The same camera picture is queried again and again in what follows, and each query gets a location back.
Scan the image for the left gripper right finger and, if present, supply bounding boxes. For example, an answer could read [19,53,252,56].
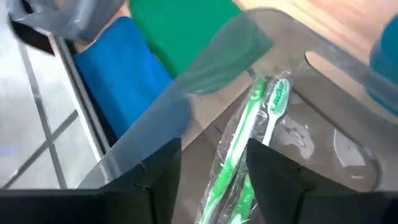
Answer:
[247,139,398,224]

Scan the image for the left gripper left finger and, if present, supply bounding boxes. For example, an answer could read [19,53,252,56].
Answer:
[0,138,182,224]

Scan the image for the green toothbrush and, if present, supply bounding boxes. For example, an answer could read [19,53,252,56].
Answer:
[226,77,292,224]
[198,76,270,224]

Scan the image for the clear smoky plastic bin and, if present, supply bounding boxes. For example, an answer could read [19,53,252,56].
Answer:
[76,8,398,224]
[5,0,125,45]

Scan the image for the blue flat mat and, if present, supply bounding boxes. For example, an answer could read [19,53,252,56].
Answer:
[72,16,174,140]

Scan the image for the teal plastic bin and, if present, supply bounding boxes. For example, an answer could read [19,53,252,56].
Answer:
[366,14,398,118]

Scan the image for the green flat mat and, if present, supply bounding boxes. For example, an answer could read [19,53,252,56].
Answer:
[128,0,274,94]

